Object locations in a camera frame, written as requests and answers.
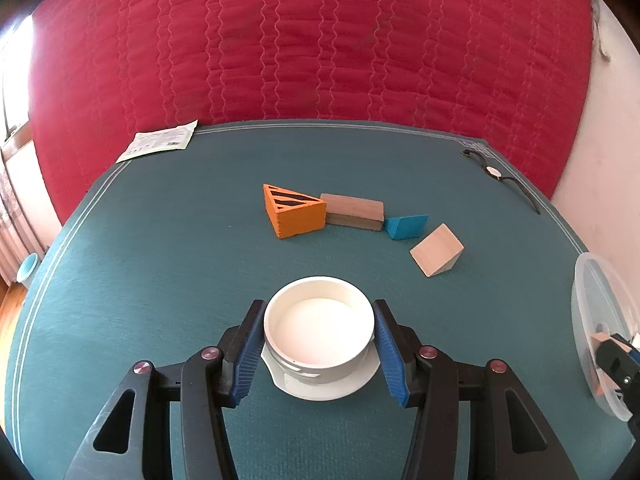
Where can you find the white paper sheet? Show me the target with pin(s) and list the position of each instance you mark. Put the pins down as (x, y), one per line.
(157, 140)

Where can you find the white round ribbed cup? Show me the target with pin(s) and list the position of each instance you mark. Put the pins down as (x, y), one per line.
(320, 325)

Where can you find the clear plastic bowl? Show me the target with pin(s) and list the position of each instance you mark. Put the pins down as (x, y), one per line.
(587, 285)

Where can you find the brown wooden rectangular block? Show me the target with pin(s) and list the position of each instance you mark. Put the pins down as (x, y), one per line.
(352, 207)

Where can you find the red quilted blanket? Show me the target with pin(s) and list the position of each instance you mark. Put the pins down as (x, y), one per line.
(300, 50)

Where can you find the blue wedge block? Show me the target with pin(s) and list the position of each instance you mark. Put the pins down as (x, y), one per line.
(406, 227)

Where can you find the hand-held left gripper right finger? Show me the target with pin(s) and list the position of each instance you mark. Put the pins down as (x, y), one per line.
(392, 360)

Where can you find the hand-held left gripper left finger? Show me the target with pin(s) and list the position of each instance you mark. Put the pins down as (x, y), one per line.
(247, 360)

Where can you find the light blue waste bin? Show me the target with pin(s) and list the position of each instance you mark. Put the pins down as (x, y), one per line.
(27, 267)

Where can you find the orange striped wedge block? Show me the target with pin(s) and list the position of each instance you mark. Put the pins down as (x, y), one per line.
(300, 220)

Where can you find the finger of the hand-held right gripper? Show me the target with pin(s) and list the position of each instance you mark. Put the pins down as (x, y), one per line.
(612, 355)

